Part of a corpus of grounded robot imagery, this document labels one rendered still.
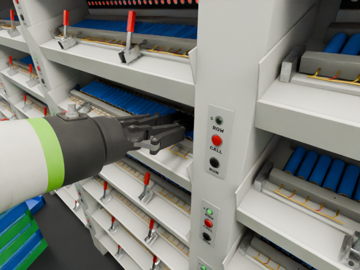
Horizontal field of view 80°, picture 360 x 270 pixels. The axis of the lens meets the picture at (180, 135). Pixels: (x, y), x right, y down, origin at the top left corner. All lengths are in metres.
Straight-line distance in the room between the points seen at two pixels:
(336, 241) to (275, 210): 0.08
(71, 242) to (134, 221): 0.78
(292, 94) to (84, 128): 0.26
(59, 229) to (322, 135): 1.58
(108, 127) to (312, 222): 0.33
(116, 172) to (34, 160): 0.52
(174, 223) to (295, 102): 0.44
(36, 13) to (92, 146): 0.61
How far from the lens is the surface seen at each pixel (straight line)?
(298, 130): 0.29
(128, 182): 0.72
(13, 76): 1.36
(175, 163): 0.46
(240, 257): 0.56
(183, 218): 0.61
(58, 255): 1.57
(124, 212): 0.90
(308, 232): 0.40
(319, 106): 0.29
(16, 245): 1.47
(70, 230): 1.65
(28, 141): 0.27
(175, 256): 0.77
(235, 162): 0.34
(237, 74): 0.29
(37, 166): 0.27
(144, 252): 1.01
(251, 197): 0.41
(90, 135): 0.29
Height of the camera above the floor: 1.21
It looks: 30 degrees down
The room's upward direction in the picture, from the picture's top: straight up
